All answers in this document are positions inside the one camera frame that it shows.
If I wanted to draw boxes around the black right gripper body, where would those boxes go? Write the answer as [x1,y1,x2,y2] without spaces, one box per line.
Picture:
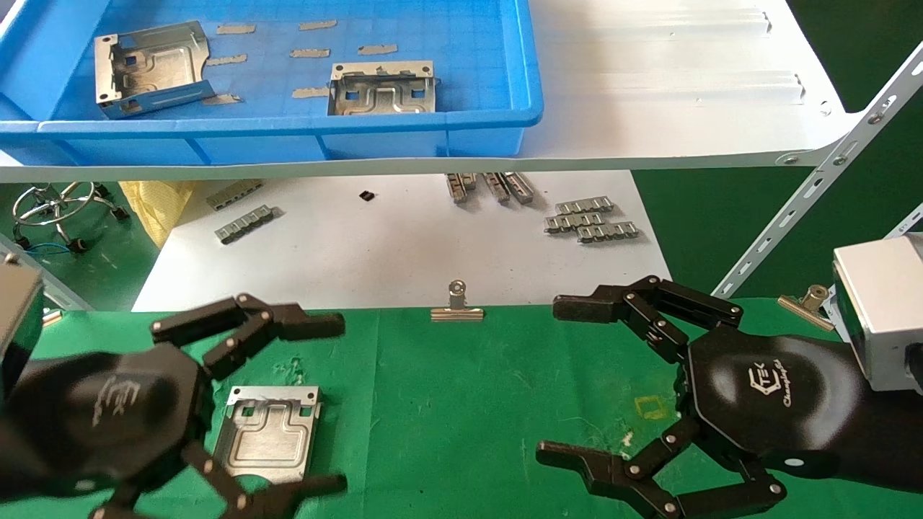
[674,326,923,495]

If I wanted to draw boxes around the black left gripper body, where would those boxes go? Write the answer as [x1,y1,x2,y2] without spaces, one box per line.
[0,342,214,500]

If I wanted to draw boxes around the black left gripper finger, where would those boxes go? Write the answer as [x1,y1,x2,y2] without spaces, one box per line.
[150,293,345,381]
[90,441,348,519]

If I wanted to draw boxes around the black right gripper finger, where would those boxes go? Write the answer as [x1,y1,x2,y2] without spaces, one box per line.
[536,417,788,519]
[553,275,743,365]

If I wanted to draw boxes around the stamped silver metal plate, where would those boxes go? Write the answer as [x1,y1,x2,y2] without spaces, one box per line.
[328,61,438,116]
[94,20,217,120]
[214,385,322,485]

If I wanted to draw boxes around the white shelf board with strips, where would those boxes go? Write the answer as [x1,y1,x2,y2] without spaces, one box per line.
[132,171,673,312]

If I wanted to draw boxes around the yellow plastic bag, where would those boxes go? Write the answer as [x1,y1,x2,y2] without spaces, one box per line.
[118,180,197,249]

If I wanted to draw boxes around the chrome swivel stool base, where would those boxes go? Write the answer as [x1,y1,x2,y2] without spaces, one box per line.
[11,180,131,254]

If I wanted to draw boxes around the blue plastic bin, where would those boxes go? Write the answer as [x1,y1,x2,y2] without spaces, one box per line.
[0,0,544,168]

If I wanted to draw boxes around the green table cloth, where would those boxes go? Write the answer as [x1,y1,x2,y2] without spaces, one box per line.
[0,297,923,519]

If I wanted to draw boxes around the white shelf board with bin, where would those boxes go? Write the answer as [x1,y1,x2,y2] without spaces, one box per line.
[0,0,866,183]

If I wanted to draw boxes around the white background storage rack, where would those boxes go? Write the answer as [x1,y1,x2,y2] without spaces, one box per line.
[886,204,923,240]

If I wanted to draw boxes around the grey metal frame rail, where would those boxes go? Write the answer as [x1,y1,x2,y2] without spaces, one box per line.
[0,249,91,311]

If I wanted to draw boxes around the white slotted shelf post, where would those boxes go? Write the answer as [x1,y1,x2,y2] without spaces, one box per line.
[712,42,923,300]

